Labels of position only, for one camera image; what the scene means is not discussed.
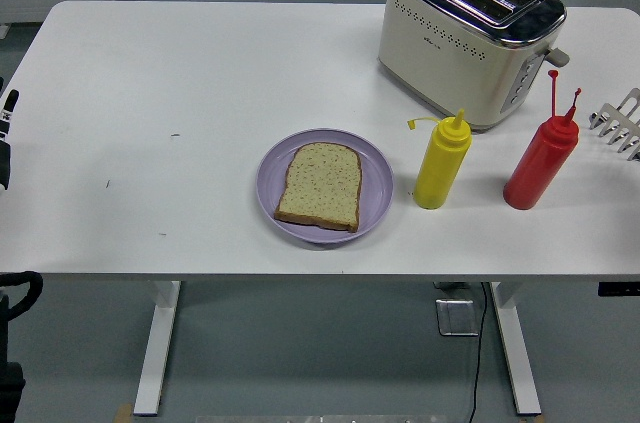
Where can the silver metal toast rack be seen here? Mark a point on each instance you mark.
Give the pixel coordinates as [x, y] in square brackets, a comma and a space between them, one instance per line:
[622, 125]

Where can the bread slice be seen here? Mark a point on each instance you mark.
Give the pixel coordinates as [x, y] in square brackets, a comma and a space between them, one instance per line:
[322, 188]

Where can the yellow squeeze bottle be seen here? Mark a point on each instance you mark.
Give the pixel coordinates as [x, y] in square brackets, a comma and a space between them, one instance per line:
[442, 163]

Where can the white table leg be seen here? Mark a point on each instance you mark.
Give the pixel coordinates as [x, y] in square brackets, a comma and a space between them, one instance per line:
[515, 343]
[157, 343]

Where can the purple plate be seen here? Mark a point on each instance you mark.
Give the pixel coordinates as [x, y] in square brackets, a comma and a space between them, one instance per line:
[375, 193]

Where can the cream and chrome toaster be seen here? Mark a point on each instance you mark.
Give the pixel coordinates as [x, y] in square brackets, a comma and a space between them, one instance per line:
[450, 53]

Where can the red squeeze bottle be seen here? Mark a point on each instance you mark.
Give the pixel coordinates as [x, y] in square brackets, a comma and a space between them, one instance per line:
[542, 163]

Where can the metal floor socket plate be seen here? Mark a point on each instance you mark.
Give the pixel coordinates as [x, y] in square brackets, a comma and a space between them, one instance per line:
[456, 317]

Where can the black table control panel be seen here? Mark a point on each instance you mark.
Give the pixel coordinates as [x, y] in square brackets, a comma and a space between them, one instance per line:
[620, 289]

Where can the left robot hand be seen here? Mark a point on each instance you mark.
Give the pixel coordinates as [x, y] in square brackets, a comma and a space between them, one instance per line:
[4, 163]

